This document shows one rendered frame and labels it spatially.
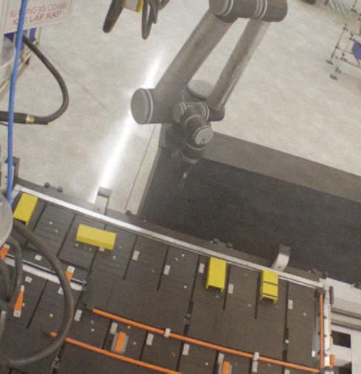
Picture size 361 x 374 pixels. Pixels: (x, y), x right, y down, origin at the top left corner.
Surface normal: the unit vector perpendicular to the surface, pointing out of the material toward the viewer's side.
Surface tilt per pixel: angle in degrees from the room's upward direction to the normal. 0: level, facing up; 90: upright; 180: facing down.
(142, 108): 87
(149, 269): 0
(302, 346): 0
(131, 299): 0
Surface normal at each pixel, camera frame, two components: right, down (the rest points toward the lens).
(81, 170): 0.28, -0.74
